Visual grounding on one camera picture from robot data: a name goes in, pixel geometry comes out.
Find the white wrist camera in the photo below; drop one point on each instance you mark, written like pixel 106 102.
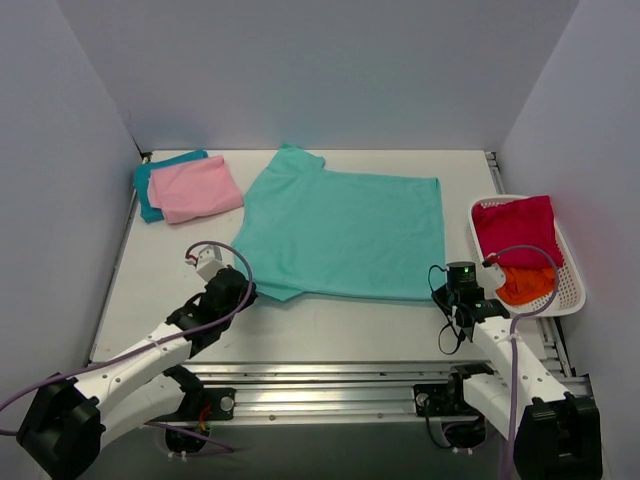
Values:
pixel 207 262
pixel 493 275

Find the teal folded t shirt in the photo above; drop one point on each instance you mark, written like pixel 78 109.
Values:
pixel 142 177

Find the mint green t shirt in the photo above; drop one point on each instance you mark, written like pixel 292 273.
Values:
pixel 307 229

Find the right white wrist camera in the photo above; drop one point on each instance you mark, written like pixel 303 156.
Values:
pixel 493 275

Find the white plastic basket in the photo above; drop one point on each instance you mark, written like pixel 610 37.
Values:
pixel 568 294

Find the pink folded t shirt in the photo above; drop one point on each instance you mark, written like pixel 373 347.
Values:
pixel 194 189

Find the orange t shirt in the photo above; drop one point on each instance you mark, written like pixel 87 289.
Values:
pixel 523 286

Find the magenta t shirt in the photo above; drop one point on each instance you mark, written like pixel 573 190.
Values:
pixel 528 221

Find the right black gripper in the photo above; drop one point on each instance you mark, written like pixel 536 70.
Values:
pixel 445 296

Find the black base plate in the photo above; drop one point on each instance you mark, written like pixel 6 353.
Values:
pixel 436 400
pixel 209 404

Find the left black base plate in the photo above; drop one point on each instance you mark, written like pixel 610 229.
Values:
pixel 209 404

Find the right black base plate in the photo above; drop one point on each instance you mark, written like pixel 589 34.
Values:
pixel 436 400

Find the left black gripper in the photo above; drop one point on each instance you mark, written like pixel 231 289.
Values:
pixel 240 288

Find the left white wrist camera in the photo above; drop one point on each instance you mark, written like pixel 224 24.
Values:
pixel 207 262

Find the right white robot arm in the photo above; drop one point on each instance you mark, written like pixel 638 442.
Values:
pixel 550 432

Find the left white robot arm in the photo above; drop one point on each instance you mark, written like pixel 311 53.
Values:
pixel 72 418

